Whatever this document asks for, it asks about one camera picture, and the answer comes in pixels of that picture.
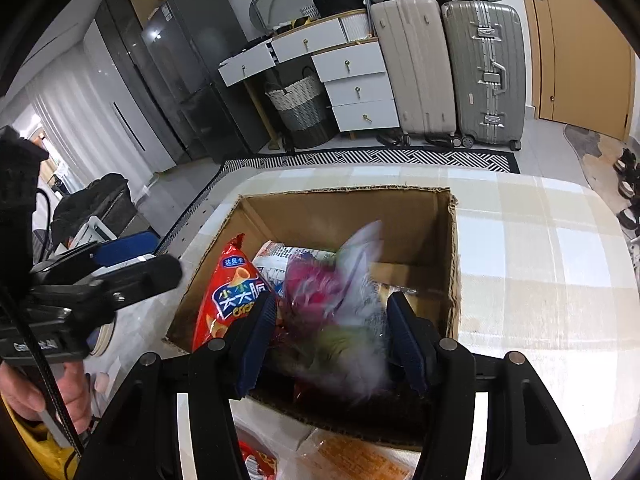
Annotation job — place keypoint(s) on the black round basket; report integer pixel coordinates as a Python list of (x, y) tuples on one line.
[(337, 0)]

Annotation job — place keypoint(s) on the grey floor mat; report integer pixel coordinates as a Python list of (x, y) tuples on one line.
[(595, 155)]

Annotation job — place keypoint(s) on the yellow-sleeved left forearm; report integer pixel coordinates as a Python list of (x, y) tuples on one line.
[(30, 452)]

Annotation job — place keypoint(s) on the white bin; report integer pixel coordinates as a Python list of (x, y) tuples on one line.
[(92, 232)]

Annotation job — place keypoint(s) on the person's left hand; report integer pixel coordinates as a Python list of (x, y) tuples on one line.
[(27, 385)]

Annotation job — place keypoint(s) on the red chips packet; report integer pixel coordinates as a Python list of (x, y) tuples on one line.
[(225, 290)]

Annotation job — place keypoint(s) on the red snack packet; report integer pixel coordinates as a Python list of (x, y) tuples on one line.
[(257, 460)]

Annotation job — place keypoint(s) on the orange bread packet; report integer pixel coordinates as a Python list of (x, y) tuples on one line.
[(350, 455)]

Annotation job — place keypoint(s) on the black bag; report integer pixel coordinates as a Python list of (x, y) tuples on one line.
[(95, 200)]

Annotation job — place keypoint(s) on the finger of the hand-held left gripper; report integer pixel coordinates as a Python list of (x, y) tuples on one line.
[(150, 276), (125, 251)]

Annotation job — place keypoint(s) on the purple snack packet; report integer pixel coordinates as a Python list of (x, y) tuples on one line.
[(320, 295)]

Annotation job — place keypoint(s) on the grey refrigerator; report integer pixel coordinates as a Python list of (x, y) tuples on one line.
[(200, 60)]

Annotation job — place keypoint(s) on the cardboard box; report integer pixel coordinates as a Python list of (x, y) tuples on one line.
[(425, 240)]

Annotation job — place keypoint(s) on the wooden door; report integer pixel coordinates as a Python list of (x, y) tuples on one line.
[(585, 45)]

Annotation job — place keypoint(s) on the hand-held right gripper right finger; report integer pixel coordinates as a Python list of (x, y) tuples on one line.
[(407, 355)]

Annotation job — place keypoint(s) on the black tall cabinet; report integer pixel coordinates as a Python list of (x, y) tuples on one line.
[(125, 45)]

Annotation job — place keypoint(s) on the woven basket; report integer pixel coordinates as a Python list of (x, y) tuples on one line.
[(300, 110)]

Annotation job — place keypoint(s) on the silver suitcase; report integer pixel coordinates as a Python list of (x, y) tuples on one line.
[(482, 75)]

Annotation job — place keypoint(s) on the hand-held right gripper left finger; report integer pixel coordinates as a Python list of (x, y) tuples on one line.
[(260, 347)]

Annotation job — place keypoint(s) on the black white sneaker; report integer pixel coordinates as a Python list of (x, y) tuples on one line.
[(631, 187), (627, 160)]

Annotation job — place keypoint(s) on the beige suitcase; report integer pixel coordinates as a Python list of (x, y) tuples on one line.
[(415, 70)]

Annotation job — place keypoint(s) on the plaid tablecloth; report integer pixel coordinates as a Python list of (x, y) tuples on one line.
[(540, 285)]

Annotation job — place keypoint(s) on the white curtain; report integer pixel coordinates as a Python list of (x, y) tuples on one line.
[(55, 125)]

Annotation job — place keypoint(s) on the white drawer unit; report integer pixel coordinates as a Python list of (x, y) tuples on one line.
[(355, 90)]

